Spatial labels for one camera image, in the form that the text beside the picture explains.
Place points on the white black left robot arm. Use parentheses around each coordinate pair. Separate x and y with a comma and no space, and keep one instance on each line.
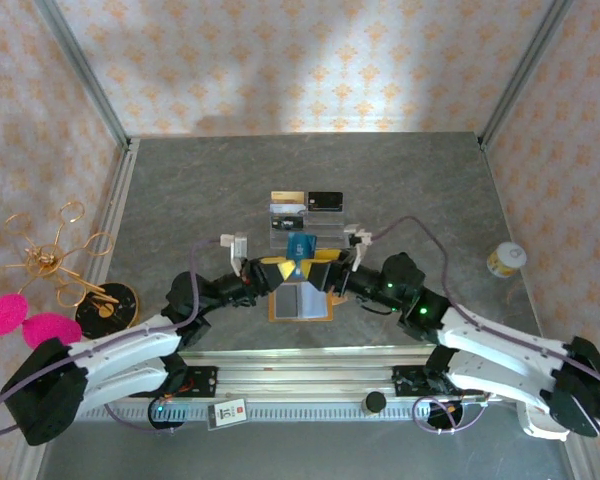
(130,340)

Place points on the clear acrylic card stand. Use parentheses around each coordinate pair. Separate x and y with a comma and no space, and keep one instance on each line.
(325,231)

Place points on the black round knob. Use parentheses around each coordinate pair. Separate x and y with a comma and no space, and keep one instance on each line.
(375,402)

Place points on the orange leather card holder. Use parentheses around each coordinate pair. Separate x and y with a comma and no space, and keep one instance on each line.
(310,305)

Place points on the small yellow-labelled jar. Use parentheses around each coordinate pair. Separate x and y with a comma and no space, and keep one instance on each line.
(506,260)

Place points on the aluminium mounting rail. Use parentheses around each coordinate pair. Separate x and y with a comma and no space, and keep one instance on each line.
(305,372)

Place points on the white silver card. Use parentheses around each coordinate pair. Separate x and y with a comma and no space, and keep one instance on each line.
(287,209)

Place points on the aluminium side rail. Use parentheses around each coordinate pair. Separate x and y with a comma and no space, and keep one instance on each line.
(120,200)

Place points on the grey aluminium corner post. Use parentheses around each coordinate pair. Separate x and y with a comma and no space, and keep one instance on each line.
(87,75)
(525,75)

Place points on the black card gold vip print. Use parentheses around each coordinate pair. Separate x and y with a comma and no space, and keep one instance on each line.
(326,200)

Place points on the black round grommet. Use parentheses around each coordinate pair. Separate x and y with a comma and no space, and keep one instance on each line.
(437,415)
(162,425)

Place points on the black gold round base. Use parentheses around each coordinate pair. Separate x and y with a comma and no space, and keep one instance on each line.
(105,320)

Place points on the pink fuzzy ball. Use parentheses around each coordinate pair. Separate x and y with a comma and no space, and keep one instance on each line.
(5,315)
(50,327)

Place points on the black card white vip print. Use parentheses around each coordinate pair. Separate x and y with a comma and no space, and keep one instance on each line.
(282,224)

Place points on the white number tag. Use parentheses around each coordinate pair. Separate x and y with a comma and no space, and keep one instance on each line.
(227,414)

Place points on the blue vip card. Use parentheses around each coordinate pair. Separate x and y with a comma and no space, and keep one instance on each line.
(300,245)

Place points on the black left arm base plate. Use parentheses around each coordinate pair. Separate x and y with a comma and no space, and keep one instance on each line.
(205,382)

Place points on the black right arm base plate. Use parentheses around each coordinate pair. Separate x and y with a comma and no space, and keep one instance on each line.
(405,380)

